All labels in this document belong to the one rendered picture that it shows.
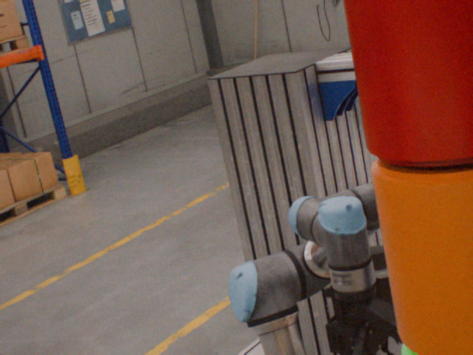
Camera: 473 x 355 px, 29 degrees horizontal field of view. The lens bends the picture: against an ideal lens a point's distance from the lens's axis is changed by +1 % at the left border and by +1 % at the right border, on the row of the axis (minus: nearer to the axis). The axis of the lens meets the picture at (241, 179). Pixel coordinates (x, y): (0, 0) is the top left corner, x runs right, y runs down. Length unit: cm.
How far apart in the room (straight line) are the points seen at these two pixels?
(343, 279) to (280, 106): 59
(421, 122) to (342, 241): 132
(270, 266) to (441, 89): 176
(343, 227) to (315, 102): 57
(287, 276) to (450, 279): 174
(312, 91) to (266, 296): 46
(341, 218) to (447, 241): 129
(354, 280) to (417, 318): 132
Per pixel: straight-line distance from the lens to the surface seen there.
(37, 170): 979
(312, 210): 162
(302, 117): 201
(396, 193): 24
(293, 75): 200
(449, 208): 23
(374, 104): 24
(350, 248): 155
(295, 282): 198
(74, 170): 1001
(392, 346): 169
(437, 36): 22
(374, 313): 158
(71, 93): 1195
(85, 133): 1188
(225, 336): 575
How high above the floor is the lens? 234
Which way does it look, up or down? 15 degrees down
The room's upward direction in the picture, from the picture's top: 11 degrees counter-clockwise
